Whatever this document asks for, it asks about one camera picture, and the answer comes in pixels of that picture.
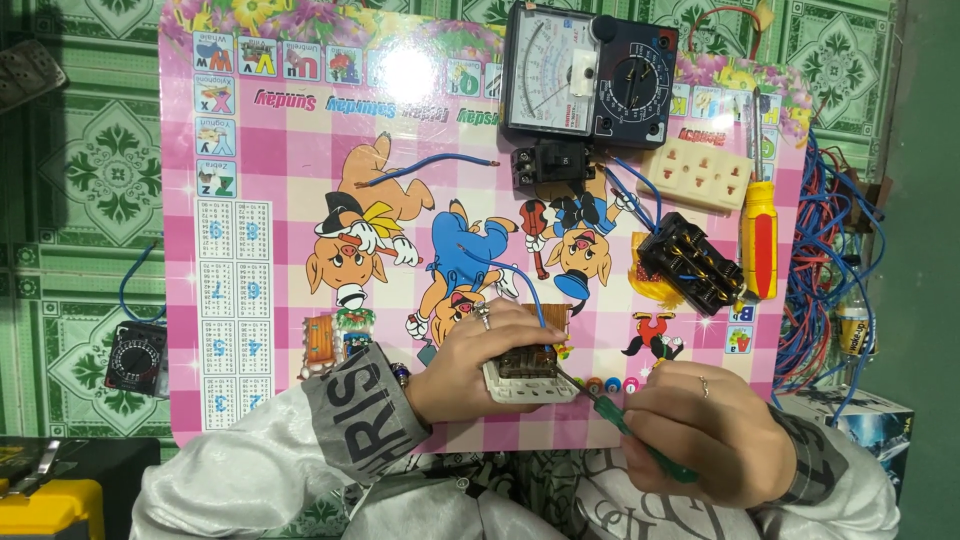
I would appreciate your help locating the yellow black toolbox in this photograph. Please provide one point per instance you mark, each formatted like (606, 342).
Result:
(52, 495)

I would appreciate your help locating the person's left hand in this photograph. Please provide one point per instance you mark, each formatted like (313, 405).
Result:
(450, 375)

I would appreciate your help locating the plastic drink bottle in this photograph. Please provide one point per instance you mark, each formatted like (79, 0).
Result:
(855, 322)

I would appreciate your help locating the cream triple socket outlet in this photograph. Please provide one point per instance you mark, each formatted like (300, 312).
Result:
(697, 174)

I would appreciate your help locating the printed cardboard box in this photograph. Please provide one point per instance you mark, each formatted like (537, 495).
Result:
(862, 427)

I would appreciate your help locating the yellow red screwdriver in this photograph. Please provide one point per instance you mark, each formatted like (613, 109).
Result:
(759, 232)

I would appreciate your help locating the pink cartoon folding table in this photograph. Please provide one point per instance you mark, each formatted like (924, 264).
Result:
(285, 285)

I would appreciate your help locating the person's right hand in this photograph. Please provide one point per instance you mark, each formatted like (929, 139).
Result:
(720, 442)

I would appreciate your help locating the person's patterned shirt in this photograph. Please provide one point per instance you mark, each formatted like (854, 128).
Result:
(570, 495)

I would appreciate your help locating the black analog multimeter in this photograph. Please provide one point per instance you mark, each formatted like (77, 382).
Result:
(585, 71)

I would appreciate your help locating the white wall switch module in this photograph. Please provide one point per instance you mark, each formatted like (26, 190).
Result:
(529, 382)

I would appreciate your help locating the black switch block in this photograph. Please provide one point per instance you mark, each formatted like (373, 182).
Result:
(690, 262)

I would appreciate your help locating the person's right fingers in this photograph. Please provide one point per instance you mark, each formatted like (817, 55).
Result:
(660, 420)

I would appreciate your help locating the black circuit breaker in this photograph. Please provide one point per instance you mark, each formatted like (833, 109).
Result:
(551, 169)

